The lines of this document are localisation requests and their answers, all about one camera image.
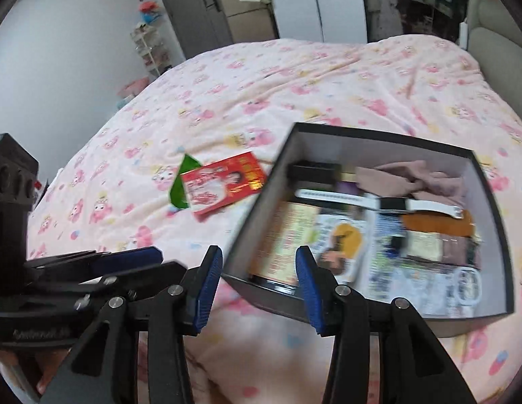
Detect black storage box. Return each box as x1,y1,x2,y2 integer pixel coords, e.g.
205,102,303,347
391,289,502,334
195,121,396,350
221,122,516,338

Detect pink cloth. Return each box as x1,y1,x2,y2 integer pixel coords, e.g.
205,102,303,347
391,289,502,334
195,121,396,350
356,160,468,211

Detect beige upholstered headboard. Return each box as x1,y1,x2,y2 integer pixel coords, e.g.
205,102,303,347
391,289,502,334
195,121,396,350
457,0,522,89

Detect white shelf rack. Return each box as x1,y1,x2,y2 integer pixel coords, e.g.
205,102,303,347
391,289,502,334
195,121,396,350
130,21,175,78

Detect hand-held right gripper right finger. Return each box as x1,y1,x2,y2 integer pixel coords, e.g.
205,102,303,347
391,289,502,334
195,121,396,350
295,245,478,404

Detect white smartwatch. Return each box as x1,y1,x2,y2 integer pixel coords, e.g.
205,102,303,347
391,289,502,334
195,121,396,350
295,189,464,220

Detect open closet with clothes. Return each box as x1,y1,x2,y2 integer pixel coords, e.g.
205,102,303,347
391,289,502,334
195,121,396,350
358,0,481,43

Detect red printed envelope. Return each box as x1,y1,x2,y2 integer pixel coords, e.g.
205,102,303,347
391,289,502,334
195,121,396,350
180,151,268,222

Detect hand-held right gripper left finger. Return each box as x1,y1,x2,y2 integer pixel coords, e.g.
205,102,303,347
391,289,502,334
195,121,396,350
38,245,224,404

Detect pink printed blanket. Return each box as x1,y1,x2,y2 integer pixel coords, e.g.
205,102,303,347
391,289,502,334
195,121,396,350
25,38,522,404

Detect brown cloth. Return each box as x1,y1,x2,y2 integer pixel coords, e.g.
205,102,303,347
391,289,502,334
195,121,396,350
402,210,474,238

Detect black display frame box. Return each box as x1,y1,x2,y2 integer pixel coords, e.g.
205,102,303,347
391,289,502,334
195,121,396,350
286,161,341,186

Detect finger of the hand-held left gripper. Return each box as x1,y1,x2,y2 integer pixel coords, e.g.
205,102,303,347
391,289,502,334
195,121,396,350
73,261,188,310
23,246,164,276

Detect red plush toy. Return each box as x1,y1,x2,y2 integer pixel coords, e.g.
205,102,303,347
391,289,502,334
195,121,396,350
137,0,163,24

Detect green snack bag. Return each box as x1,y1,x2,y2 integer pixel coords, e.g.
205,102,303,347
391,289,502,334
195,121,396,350
168,153,203,210

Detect white wardrobe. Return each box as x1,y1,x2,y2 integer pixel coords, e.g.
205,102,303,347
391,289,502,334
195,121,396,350
261,0,369,43

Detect person's left hand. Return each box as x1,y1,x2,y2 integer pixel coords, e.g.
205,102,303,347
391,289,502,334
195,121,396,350
27,345,76,394

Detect cardboard boxes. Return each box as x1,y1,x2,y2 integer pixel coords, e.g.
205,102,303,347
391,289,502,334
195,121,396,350
217,0,279,43

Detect grey door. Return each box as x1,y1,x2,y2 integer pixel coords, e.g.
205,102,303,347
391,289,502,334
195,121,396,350
151,0,234,62

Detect pink bag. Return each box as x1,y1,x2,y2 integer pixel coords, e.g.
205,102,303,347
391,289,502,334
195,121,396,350
118,76,150,97

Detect white pouch yellow figure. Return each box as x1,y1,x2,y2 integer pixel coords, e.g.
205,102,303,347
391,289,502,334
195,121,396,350
316,214,369,282

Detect orange printed card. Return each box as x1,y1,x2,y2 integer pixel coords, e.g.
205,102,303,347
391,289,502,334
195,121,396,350
248,200,325,287

